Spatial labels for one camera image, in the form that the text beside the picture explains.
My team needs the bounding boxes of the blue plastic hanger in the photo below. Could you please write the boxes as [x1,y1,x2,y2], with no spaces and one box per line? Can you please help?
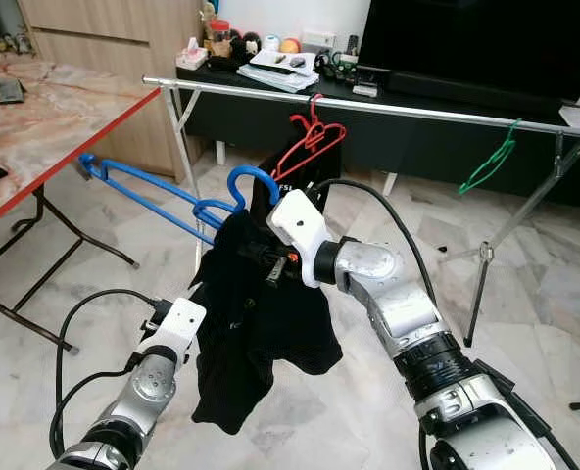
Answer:
[77,152,281,246]

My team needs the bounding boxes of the black shirt green logo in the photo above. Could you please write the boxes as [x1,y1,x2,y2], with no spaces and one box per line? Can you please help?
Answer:
[190,209,345,435]

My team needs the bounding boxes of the red plastic hanger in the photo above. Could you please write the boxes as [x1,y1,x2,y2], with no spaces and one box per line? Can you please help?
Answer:
[288,93,350,185]

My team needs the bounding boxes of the green plastic hanger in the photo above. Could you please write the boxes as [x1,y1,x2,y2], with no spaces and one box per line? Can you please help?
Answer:
[457,117,522,195]

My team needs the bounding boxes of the black shirt red collar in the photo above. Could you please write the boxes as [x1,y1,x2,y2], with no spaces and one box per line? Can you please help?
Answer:
[256,147,342,212]

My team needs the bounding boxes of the black TV console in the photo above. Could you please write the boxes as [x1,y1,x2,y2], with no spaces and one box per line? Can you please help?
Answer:
[175,61,580,212]

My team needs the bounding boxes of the stack of papers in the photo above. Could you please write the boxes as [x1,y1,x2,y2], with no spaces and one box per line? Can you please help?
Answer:
[238,49,318,94]

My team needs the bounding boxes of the silver metal clothes rack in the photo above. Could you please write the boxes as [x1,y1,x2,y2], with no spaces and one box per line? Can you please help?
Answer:
[141,74,580,350]

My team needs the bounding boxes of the pink tissue box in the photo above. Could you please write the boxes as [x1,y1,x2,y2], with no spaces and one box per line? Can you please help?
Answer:
[177,36,210,70]

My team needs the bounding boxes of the jar with red lid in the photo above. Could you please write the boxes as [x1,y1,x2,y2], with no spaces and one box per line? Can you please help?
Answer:
[208,18,232,58]

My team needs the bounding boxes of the black soundbar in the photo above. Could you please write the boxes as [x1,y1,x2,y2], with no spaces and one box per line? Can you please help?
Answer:
[388,70,565,111]

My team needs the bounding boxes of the light wooden cabinet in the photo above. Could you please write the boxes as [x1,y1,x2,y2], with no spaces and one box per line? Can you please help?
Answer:
[16,0,208,177]

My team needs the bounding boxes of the black television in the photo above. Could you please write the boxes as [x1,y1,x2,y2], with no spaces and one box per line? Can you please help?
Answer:
[357,0,580,104]

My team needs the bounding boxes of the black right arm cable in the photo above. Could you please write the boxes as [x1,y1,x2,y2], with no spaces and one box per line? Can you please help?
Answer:
[310,178,438,305]

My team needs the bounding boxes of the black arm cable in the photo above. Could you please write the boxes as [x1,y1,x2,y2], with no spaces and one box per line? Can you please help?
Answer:
[50,287,169,461]
[310,178,438,305]

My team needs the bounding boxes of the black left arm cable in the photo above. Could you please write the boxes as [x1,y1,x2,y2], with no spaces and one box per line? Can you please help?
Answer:
[50,287,169,461]

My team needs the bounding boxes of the white wall socket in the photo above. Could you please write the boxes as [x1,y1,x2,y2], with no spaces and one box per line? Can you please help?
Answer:
[302,31,336,50]

